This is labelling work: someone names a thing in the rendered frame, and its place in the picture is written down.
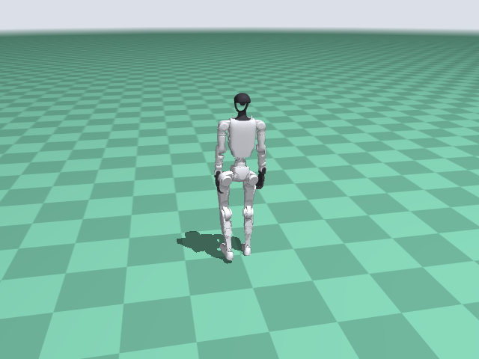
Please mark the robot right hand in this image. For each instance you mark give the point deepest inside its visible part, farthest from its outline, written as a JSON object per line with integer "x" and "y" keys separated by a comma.
{"x": 260, "y": 178}

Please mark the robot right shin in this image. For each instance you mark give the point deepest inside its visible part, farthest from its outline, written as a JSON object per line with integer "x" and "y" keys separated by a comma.
{"x": 248, "y": 227}

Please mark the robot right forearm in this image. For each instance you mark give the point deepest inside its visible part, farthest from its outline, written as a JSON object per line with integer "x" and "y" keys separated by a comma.
{"x": 262, "y": 160}

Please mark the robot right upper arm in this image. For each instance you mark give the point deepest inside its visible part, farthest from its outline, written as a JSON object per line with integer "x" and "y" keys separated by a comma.
{"x": 260, "y": 136}

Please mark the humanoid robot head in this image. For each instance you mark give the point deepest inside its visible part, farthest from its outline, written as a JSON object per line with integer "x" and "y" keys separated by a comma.
{"x": 242, "y": 99}

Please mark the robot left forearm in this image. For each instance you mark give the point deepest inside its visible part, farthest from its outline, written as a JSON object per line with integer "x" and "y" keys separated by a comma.
{"x": 219, "y": 160}

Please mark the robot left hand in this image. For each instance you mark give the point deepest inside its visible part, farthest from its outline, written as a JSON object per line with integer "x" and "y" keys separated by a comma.
{"x": 217, "y": 182}

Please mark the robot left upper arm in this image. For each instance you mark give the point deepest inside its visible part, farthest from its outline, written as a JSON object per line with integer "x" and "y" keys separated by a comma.
{"x": 223, "y": 126}

